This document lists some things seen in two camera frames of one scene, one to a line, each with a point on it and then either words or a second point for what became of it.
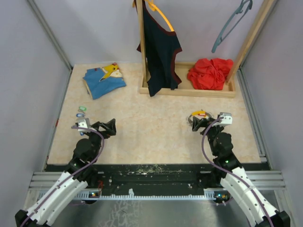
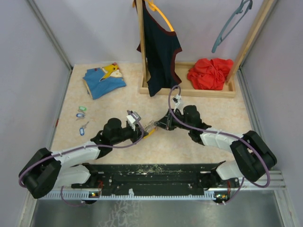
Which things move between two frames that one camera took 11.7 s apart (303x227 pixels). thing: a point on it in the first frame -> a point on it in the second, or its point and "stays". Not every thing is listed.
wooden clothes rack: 186,89 stays
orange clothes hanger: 154,7 stays
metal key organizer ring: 188,118 -> 150,125
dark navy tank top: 161,47 stays
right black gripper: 196,124 -> 166,122
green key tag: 83,108 stays
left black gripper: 109,126 -> 137,134
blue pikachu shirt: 101,81 stays
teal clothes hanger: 219,38 stays
